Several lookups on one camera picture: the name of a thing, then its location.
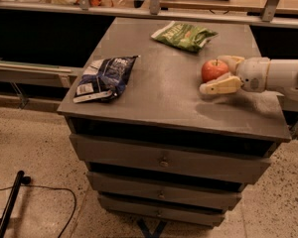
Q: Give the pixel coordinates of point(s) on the bottom grey drawer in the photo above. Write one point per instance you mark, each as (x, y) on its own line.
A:
(113, 203)

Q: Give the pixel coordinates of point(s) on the wooden shelf left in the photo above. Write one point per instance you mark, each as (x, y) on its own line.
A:
(38, 74)

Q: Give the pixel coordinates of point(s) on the red apple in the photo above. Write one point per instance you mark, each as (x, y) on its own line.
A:
(212, 69)

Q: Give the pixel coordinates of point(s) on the green chip bag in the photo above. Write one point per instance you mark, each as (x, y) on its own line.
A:
(184, 36)

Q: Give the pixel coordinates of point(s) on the black pole on floor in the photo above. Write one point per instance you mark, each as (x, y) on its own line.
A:
(5, 218)

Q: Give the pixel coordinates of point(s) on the middle grey drawer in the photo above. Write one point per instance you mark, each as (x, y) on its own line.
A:
(163, 191)

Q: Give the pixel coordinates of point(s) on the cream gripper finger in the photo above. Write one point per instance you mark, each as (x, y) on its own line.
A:
(232, 62)
(225, 84)

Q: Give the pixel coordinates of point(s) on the grey drawer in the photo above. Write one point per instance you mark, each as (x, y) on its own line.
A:
(113, 203)
(142, 157)
(163, 191)

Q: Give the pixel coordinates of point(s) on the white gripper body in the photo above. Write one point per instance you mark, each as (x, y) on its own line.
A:
(253, 72)

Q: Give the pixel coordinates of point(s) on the top grey drawer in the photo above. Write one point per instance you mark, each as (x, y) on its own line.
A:
(142, 157)

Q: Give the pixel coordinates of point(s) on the grey drawer cabinet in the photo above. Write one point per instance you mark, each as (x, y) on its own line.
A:
(162, 107)

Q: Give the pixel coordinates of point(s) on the blue chip bag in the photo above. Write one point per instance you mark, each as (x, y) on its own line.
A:
(104, 79)

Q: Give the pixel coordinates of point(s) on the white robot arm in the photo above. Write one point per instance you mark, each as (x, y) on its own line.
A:
(282, 77)

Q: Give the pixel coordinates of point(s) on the metal rail frame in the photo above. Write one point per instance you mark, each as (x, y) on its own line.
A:
(266, 13)

